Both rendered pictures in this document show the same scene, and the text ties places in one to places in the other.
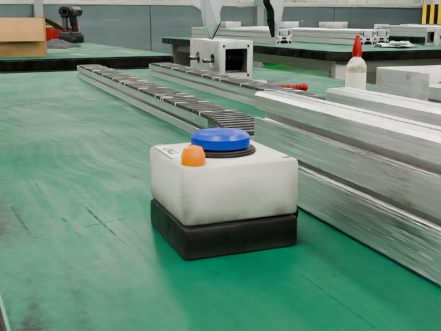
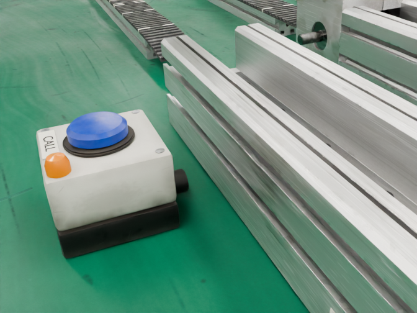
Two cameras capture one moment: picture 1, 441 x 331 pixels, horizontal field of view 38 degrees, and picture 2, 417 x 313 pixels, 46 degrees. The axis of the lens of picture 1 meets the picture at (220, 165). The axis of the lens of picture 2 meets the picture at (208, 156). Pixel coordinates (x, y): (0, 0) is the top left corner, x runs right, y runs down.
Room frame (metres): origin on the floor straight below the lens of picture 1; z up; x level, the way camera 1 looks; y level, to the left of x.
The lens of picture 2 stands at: (0.14, -0.09, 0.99)
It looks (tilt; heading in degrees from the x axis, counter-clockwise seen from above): 30 degrees down; 3
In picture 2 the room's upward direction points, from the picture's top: 4 degrees counter-clockwise
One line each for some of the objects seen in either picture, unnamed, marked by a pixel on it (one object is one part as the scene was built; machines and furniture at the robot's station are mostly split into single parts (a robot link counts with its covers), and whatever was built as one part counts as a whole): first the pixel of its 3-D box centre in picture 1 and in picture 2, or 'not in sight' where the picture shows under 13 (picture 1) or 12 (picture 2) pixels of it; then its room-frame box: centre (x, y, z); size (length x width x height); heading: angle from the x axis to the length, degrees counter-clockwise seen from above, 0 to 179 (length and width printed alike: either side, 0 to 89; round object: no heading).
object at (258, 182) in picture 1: (231, 190); (118, 172); (0.43, -0.01, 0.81); 0.10 x 0.08 x 0.06; 112
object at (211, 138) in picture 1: (220, 145); (98, 135); (0.43, 0.00, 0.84); 0.04 x 0.04 x 0.02
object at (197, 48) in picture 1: (208, 57); not in sight; (1.72, 0.03, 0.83); 0.11 x 0.10 x 0.10; 113
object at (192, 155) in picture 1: (193, 154); (56, 163); (0.39, 0.02, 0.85); 0.02 x 0.02 x 0.01
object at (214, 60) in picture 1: (223, 60); not in sight; (1.61, -0.01, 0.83); 0.11 x 0.10 x 0.10; 113
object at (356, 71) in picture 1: (356, 67); not in sight; (1.19, -0.25, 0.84); 0.04 x 0.04 x 0.12
